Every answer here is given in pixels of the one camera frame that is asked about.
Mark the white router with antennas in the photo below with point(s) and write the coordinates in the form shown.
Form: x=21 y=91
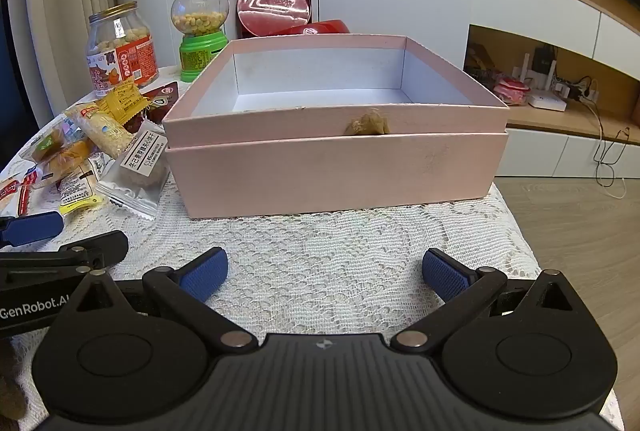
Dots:
x=540 y=66

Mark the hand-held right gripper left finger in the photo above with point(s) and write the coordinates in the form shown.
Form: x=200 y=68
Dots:
x=205 y=276

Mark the red and white snack packet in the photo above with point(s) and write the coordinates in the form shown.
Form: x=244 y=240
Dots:
x=12 y=196

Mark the glass jar with gold lid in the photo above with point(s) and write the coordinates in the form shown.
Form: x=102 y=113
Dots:
x=120 y=46

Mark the orange pastry packet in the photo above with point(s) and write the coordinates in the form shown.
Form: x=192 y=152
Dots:
x=65 y=158

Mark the red round tin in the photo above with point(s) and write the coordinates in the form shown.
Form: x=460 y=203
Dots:
x=320 y=27

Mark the yellow snack packet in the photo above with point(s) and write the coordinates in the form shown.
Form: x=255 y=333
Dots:
x=122 y=103

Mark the white lace tablecloth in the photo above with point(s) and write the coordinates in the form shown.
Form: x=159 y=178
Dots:
x=325 y=251

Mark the power strip with plugs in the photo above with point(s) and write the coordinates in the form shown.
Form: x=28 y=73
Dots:
x=577 y=88

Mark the grey translucent snack packet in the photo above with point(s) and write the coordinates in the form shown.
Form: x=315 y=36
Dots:
x=132 y=176

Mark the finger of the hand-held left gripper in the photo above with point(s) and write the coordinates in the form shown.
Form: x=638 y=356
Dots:
x=105 y=246
x=32 y=228

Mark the clear rice cracker packet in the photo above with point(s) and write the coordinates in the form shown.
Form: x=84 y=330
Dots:
x=102 y=128

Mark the brown tassel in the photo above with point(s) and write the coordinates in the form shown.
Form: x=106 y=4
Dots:
x=367 y=123

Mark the green candy dispenser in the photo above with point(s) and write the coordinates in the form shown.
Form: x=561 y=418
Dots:
x=200 y=46

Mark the red item on shelf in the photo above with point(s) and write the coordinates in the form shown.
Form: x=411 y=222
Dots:
x=511 y=91

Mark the white yellow-edged snack packet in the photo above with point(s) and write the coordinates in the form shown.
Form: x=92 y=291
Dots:
x=77 y=193

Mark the dark red snack packet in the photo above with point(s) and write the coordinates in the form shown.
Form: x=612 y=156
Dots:
x=162 y=98

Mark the pink cardboard box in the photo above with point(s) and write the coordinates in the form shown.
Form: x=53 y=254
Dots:
x=300 y=126

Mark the white flat box device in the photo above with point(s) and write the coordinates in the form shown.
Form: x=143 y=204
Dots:
x=547 y=102

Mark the green snack packet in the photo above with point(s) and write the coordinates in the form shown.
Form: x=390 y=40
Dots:
x=45 y=145

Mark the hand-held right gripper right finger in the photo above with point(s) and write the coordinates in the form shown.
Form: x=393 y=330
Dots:
x=445 y=278

